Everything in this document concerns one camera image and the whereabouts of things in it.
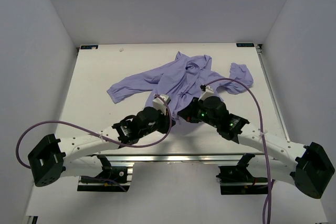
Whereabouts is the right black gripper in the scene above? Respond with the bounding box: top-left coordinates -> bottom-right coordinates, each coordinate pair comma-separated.
178,97 -> 219,128

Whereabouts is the lavender purple jacket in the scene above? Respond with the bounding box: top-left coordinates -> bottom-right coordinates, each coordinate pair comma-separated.
107,52 -> 246,119

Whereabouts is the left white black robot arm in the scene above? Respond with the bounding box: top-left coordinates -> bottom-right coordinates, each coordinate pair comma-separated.
28,94 -> 174,187

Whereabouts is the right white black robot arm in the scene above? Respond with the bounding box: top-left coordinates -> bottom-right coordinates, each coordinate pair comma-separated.
178,86 -> 335,199

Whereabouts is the right blue table label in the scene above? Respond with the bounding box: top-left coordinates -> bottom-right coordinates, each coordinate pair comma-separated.
236,42 -> 255,48

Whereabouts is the blue table label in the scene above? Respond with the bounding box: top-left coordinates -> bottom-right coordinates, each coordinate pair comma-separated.
236,42 -> 255,48
80,45 -> 98,50

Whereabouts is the left blue table label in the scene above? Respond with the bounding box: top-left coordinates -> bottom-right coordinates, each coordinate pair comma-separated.
80,45 -> 98,50

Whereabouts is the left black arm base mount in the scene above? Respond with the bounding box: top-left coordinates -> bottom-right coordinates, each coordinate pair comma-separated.
77,155 -> 134,193

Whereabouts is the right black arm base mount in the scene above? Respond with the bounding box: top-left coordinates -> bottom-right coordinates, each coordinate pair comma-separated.
216,154 -> 268,195

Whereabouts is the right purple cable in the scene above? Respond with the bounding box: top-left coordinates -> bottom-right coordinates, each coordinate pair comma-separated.
201,78 -> 276,224

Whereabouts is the purple cable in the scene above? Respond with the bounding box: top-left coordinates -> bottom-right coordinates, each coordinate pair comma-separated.
201,78 -> 276,224
15,94 -> 173,168

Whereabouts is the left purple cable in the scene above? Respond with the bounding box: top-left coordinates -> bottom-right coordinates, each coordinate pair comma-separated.
15,94 -> 173,168

